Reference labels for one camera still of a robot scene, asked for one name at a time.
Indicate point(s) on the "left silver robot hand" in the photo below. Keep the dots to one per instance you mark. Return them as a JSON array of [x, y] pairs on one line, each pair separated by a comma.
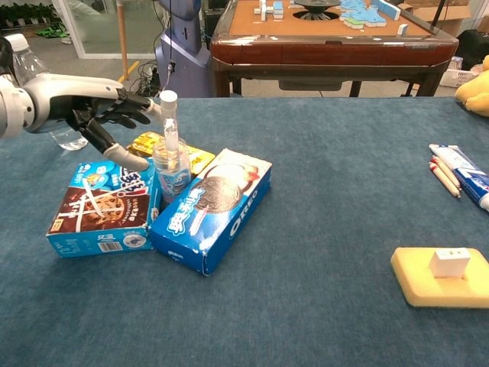
[[72, 91]]

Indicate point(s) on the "clear plastic tube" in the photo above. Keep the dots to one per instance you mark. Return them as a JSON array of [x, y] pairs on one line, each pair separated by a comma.
[[168, 103]]

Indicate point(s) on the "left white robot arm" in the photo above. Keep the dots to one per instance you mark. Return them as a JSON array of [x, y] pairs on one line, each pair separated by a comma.
[[11, 111]]

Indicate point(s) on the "white blue toothpaste tube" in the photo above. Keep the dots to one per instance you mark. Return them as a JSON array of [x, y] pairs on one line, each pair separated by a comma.
[[468, 172]]

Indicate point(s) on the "clear water bottle green label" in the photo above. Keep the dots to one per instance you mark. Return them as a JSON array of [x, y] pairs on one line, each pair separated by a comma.
[[26, 65]]

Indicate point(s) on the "wooden pole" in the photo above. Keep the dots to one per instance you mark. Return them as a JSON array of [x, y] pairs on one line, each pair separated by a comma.
[[122, 34]]

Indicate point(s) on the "blue chocolate chip cookie box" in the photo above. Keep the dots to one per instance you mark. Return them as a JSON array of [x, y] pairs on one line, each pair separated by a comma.
[[99, 214]]

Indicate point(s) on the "yellow snack packet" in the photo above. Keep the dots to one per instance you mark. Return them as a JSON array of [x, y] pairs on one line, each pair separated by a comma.
[[200, 156]]

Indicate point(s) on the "blue Oreo cookie box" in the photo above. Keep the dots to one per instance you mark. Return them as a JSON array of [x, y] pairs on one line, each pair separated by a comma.
[[214, 214]]

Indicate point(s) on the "cluster of standing mahjong tiles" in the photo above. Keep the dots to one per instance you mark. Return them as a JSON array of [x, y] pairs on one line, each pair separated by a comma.
[[271, 9]]

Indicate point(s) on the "brown mahjong table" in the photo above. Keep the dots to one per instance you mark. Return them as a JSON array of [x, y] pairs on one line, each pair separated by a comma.
[[324, 53]]

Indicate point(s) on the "blue felt table cover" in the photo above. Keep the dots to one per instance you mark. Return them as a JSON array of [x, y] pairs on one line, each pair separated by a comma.
[[324, 214]]

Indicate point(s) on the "heap of blue mahjong tiles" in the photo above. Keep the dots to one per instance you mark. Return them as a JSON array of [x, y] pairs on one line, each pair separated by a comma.
[[363, 15]]

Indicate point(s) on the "white blue mahjong tile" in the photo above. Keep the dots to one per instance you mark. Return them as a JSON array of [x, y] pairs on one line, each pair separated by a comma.
[[402, 29]]

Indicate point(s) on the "white plastic basket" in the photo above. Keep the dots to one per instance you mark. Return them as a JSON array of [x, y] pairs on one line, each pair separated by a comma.
[[452, 72]]

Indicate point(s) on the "two wooden pencils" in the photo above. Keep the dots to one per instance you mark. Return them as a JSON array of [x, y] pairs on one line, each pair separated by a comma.
[[445, 179]]

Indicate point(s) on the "wooden pencil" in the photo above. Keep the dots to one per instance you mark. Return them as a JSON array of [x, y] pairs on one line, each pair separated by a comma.
[[447, 171]]

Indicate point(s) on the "cardboard box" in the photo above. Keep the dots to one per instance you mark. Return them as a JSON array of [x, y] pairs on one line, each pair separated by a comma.
[[456, 13]]

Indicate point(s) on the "yellow sponge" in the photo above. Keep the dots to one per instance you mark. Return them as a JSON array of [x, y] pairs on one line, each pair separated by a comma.
[[420, 283]]

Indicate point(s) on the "yellow plush toy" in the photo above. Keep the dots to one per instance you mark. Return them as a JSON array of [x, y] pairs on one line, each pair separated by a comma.
[[475, 91]]

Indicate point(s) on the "small white block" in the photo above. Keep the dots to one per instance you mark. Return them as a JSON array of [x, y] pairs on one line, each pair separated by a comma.
[[449, 264]]

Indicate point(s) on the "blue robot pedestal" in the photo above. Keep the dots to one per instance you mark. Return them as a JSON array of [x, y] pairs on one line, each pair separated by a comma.
[[183, 57]]

